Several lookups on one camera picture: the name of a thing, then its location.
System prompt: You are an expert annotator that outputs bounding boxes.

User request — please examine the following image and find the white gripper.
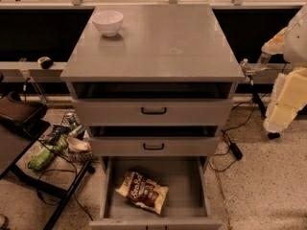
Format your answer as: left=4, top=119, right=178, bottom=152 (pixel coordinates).
left=261, top=28, right=307, bottom=133

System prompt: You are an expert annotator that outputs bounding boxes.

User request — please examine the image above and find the brown sea salt chip bag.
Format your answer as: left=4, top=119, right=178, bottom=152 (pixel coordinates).
left=116, top=171, right=169, bottom=215

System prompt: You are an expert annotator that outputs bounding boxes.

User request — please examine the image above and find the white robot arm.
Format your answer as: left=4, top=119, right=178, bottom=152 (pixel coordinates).
left=261, top=4, right=307, bottom=133

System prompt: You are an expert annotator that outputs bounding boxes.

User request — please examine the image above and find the grey drawer cabinet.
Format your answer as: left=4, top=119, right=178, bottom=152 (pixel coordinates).
left=59, top=3, right=246, bottom=165

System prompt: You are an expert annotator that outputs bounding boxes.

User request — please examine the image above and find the grey bottom drawer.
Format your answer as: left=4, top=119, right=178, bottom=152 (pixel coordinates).
left=89, top=157, right=222, bottom=230

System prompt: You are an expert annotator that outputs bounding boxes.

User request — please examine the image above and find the grey drawer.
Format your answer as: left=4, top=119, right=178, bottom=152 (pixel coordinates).
left=90, top=126, right=220, bottom=156
left=73, top=82, right=232, bottom=126
left=89, top=157, right=222, bottom=230

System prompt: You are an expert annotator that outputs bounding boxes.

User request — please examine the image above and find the grey top drawer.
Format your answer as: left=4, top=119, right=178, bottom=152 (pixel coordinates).
left=73, top=82, right=232, bottom=126

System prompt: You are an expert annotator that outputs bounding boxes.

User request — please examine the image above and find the grey middle drawer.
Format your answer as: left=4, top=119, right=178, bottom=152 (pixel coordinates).
left=90, top=126, right=220, bottom=156

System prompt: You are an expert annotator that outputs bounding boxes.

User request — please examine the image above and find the green chip bag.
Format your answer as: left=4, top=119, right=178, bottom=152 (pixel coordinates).
left=28, top=135, right=68, bottom=172

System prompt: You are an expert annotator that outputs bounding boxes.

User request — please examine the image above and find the clear plastic water bottle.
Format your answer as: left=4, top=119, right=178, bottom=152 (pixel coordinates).
left=255, top=52, right=272, bottom=71

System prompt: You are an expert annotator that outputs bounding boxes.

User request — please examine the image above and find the black tripod stand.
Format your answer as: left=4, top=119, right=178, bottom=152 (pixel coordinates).
left=239, top=58, right=282, bottom=141

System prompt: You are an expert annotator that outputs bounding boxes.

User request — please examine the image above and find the white ceramic bowl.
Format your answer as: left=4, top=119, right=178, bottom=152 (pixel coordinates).
left=91, top=11, right=124, bottom=36

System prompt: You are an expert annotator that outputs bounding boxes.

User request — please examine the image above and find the soda can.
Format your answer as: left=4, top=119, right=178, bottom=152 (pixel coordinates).
left=65, top=112, right=77, bottom=127

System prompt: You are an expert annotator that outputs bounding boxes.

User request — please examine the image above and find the small bowl on floor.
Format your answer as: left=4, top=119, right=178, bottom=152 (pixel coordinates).
left=67, top=137, right=91, bottom=153

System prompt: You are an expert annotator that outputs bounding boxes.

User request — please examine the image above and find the small black yellow device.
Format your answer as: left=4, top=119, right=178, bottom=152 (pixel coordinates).
left=37, top=57, right=54, bottom=70

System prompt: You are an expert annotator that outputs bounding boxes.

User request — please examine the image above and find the black side table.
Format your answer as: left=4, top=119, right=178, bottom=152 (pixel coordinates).
left=0, top=121, right=95, bottom=230

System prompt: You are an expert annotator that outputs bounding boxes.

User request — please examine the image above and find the dark brown tray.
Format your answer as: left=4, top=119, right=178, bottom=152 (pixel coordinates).
left=0, top=91, right=48, bottom=132

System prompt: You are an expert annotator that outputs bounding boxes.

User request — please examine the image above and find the black cable on floor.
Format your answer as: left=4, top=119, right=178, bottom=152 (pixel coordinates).
left=35, top=139, right=94, bottom=222

